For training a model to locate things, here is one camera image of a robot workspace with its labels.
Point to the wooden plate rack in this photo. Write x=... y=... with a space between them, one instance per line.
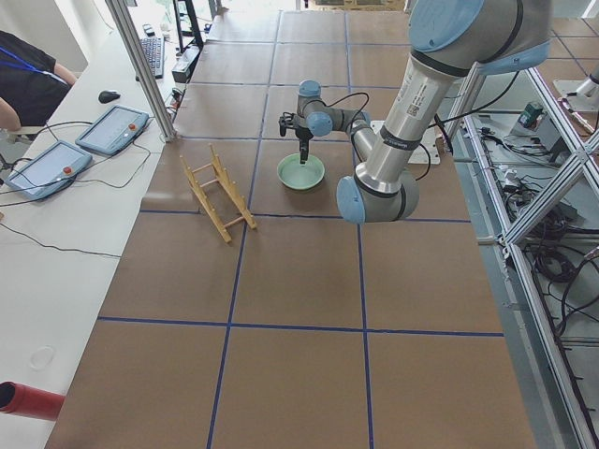
x=218 y=195

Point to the near blue teach pendant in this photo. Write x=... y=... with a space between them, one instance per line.
x=51 y=171

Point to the light green round plate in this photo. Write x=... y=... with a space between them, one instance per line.
x=300 y=176

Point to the blue teach pendant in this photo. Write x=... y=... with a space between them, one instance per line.
x=113 y=131
x=51 y=171

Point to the green white box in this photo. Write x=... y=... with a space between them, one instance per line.
x=530 y=115

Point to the far blue teach pendant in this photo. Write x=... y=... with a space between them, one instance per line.
x=113 y=131

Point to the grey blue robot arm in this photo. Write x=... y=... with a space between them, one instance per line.
x=447 y=38

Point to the person in black shirt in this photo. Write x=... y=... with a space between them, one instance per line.
x=33 y=84

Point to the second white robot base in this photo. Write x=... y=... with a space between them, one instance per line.
x=580 y=95

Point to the aluminium frame rail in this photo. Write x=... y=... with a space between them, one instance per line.
x=536 y=192

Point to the red cylinder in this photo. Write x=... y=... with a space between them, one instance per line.
x=27 y=401

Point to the black computer mouse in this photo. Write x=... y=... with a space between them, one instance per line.
x=107 y=96

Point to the aluminium frame post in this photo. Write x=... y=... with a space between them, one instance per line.
x=120 y=14

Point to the black keyboard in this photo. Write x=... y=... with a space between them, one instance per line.
x=154 y=51

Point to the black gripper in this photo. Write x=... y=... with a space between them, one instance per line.
x=304 y=136

